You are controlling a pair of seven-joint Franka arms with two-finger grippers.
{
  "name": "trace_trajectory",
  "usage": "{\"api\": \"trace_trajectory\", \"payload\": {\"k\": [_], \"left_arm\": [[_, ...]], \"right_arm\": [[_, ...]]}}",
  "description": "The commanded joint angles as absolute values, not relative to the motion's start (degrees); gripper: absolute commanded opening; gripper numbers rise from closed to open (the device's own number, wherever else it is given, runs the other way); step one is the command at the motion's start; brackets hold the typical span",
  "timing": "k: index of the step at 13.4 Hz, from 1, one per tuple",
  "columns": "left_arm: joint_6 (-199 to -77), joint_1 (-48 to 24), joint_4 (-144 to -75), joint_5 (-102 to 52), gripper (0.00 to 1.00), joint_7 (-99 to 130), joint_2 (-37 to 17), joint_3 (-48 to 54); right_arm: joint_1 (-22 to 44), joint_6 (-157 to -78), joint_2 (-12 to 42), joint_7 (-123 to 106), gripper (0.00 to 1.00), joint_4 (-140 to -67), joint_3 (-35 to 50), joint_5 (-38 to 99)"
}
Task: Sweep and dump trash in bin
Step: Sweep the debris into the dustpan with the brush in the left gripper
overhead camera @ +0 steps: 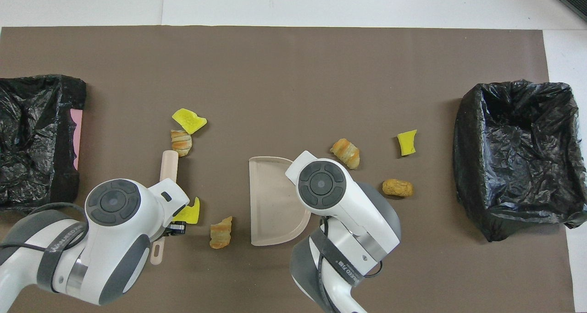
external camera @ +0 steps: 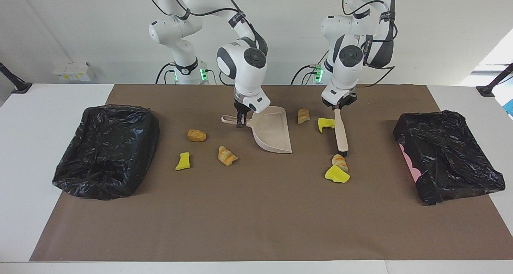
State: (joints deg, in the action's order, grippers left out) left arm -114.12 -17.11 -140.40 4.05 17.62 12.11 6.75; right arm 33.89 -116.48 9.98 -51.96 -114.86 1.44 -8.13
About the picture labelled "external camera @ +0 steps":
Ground beige hand brush black bristles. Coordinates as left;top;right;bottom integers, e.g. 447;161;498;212
333;108;349;156

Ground brown paper table mat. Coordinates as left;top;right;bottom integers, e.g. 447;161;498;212
29;84;513;262

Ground black base power cable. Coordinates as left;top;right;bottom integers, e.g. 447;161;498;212
156;63;177;85

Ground beige plastic dustpan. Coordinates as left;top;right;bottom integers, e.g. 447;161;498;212
221;106;293;154

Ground yellow wedge sponge piece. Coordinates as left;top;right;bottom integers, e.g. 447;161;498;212
325;165;351;184

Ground pink plastic bin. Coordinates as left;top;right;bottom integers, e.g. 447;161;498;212
401;144;421;182

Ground small yellow sponge piece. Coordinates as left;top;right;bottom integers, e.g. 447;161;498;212
175;152;192;171

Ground pale striped foam roll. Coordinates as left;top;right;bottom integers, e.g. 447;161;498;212
332;154;349;172

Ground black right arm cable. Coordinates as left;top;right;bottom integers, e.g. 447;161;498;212
143;0;269;86

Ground yellow notched sponge piece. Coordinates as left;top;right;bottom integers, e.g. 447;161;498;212
318;118;336;134

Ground white wall socket box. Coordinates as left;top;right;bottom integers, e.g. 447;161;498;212
52;61;96;82

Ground black camera stand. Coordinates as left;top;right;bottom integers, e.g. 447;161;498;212
476;63;513;97
0;61;33;94

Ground black garbage bag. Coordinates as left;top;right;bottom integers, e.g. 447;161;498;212
52;104;160;201
393;110;506;206

